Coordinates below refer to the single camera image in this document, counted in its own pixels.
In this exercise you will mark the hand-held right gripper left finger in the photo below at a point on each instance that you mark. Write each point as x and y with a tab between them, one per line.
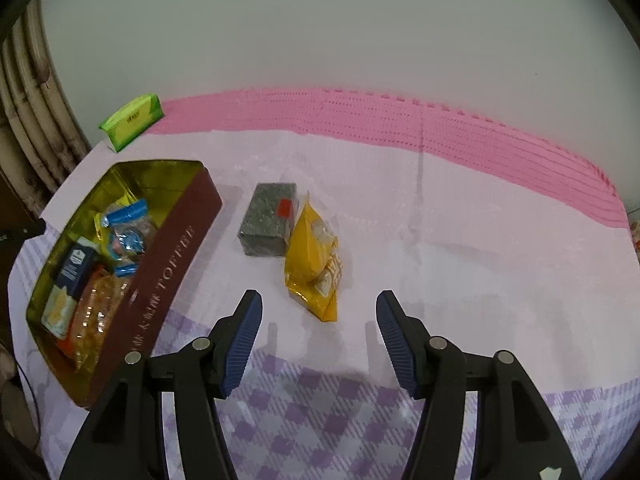
240	355

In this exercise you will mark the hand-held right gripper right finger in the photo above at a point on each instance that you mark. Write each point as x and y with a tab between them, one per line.
397	350

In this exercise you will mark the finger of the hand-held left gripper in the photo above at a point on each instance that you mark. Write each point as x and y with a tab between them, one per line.
22	231

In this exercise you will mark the navy cracker packet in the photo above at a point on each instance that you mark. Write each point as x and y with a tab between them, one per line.
75	267

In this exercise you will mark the blue and yellow candy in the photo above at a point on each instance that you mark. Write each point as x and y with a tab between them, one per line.
125	212

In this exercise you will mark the clear orange cracker packet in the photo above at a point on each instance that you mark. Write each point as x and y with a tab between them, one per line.
97	310

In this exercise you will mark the brown toffee box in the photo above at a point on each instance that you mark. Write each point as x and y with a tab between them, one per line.
170	270

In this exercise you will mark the yellow snack packet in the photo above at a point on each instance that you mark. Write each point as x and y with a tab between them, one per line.
310	255

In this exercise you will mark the grey speckled snack block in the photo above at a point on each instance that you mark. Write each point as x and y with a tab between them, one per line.
267	215

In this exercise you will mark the purple checked white cloth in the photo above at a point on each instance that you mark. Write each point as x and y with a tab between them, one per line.
475	285

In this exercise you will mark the green tissue packet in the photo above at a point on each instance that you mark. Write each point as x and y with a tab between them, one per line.
131	122

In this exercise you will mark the pink ribbed mat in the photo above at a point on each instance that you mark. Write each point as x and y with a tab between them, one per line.
450	130

